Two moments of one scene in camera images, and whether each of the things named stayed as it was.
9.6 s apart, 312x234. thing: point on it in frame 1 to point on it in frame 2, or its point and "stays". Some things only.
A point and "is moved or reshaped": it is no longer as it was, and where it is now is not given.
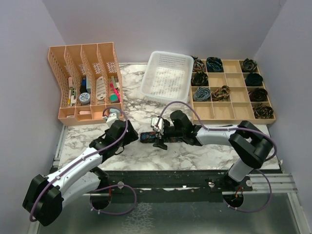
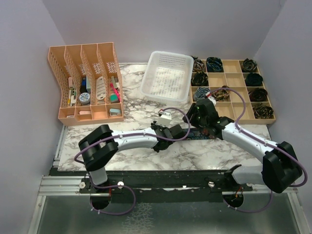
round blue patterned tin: x=84 y=98 stays
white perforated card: x=100 y=88 stays
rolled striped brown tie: x=198 y=66 stays
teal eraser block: x=113 y=97 stays
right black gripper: x=160 y=142 to x=194 y=109
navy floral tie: x=151 y=137 is moved or reshaped
